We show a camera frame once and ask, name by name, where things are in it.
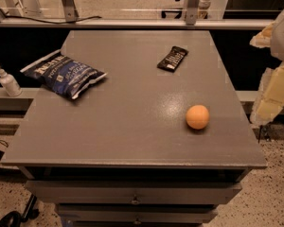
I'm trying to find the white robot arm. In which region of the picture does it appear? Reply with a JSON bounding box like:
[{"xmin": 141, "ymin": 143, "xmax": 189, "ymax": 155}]
[{"xmin": 250, "ymin": 9, "xmax": 284, "ymax": 126}]

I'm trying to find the grey drawer cabinet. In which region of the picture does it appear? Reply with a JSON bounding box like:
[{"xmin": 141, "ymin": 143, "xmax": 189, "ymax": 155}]
[{"xmin": 3, "ymin": 30, "xmax": 266, "ymax": 227}]

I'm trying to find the orange fruit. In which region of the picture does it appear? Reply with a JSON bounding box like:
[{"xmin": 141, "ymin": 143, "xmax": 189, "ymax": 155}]
[{"xmin": 186, "ymin": 105, "xmax": 209, "ymax": 130}]

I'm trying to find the black snack bar wrapper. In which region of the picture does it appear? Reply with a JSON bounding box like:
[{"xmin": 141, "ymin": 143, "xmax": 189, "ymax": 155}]
[{"xmin": 157, "ymin": 46, "xmax": 188, "ymax": 72}]

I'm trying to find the blue potato chips bag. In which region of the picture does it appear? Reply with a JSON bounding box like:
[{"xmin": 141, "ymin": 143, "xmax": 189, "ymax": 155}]
[{"xmin": 20, "ymin": 49, "xmax": 106, "ymax": 100}]

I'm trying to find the grey drawer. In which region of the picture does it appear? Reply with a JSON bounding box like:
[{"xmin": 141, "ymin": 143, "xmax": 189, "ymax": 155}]
[
  {"xmin": 26, "ymin": 181, "xmax": 241, "ymax": 205},
  {"xmin": 56, "ymin": 204, "xmax": 217, "ymax": 224}
]

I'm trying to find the top grey drawer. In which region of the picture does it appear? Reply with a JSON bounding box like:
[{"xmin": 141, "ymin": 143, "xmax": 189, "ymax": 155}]
[{"xmin": 26, "ymin": 181, "xmax": 241, "ymax": 205}]

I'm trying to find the white pump bottle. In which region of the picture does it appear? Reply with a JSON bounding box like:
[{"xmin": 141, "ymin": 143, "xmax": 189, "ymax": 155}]
[{"xmin": 0, "ymin": 65, "xmax": 22, "ymax": 97}]

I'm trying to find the black object on floor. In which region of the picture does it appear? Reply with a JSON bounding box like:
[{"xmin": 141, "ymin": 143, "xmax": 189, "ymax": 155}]
[{"xmin": 0, "ymin": 194, "xmax": 40, "ymax": 227}]

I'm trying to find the metal frame leg left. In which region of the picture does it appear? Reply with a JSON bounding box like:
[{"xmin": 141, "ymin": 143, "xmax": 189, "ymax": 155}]
[{"xmin": 62, "ymin": 0, "xmax": 79, "ymax": 23}]

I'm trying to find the metal frame leg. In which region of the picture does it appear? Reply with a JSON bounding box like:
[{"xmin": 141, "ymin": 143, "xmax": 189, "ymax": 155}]
[
  {"xmin": 62, "ymin": 0, "xmax": 79, "ymax": 23},
  {"xmin": 184, "ymin": 0, "xmax": 200, "ymax": 26}
]

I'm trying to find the metal frame leg right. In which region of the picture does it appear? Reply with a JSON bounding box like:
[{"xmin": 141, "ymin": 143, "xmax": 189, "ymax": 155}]
[{"xmin": 184, "ymin": 0, "xmax": 200, "ymax": 26}]

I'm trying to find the black cable on ledge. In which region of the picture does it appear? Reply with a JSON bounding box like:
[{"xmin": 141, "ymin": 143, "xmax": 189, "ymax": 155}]
[{"xmin": 0, "ymin": 9, "xmax": 102, "ymax": 25}]

